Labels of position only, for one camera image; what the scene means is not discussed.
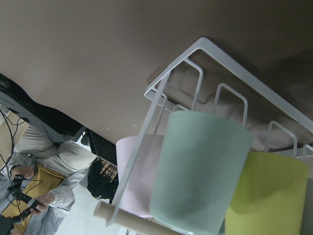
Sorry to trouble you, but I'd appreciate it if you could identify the green plastic cup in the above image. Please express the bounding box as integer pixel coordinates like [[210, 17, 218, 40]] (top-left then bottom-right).
[[149, 111, 253, 235]]

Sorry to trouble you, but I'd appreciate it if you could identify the pink plastic cup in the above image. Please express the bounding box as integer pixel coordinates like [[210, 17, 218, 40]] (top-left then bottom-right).
[[116, 135, 164, 218]]

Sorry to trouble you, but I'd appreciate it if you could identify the yellow-green plastic cup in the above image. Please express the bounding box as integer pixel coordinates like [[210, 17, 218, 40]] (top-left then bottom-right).
[[225, 151, 310, 235]]

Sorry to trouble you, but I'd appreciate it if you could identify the person in grey jacket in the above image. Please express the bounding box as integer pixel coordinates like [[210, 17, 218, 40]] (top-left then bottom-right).
[[0, 126, 96, 235]]

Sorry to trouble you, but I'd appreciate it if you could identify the white wire cup rack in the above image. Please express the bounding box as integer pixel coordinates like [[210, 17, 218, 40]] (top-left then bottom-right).
[[106, 37, 313, 227]]

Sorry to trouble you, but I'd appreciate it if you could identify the wooden rack handle bar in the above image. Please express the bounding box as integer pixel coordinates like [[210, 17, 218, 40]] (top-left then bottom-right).
[[93, 200, 151, 235]]

